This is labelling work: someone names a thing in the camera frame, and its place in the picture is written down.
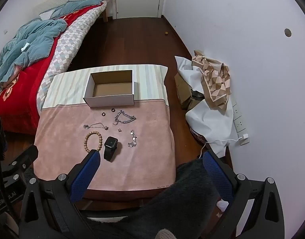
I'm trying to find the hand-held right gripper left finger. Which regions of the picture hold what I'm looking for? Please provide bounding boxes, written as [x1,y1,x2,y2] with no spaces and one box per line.
[18,149,102,239]

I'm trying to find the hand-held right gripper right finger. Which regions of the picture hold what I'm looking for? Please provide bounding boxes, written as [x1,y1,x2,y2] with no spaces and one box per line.
[202,150,285,239]

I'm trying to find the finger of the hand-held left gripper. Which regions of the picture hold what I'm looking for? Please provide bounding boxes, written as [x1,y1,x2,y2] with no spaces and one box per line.
[6,144,39,174]

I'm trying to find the black belt coil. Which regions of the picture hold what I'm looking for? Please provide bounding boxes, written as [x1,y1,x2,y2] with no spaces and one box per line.
[103,136,119,161]

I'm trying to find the thin silver necklace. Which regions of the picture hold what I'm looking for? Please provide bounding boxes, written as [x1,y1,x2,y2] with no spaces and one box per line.
[83,122,109,131]

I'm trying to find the silver charm bracelet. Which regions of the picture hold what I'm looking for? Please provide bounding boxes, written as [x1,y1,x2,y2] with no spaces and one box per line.
[128,129,138,148]

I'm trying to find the white cardboard box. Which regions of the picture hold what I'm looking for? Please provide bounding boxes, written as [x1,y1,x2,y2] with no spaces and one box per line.
[83,70,136,108]

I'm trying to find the crumpled white paper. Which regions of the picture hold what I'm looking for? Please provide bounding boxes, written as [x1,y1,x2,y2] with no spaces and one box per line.
[215,199,229,211]

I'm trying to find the white cloth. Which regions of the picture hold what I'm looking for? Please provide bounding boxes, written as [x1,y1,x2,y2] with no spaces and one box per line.
[174,55,237,159]

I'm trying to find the pink striped table cloth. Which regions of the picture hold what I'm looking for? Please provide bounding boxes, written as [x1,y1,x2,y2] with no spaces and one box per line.
[33,64,178,200]

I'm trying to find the red patterned blanket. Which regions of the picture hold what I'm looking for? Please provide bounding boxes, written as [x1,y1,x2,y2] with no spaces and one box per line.
[0,4,105,134]

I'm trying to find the grey knit slipper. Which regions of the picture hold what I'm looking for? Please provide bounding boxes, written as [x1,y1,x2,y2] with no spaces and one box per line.
[155,228,178,239]

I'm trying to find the brown cardboard boxes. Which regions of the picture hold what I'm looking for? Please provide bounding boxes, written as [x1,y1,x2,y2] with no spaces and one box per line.
[174,72,206,110]

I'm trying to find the brown patterned scarf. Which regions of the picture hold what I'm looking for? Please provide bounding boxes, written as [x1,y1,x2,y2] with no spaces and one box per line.
[191,50,231,110]

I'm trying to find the blue quilt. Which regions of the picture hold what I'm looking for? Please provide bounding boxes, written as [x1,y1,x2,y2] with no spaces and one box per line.
[0,0,106,92]

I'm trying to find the white cable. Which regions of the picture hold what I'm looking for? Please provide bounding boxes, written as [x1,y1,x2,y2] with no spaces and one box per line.
[198,137,242,159]

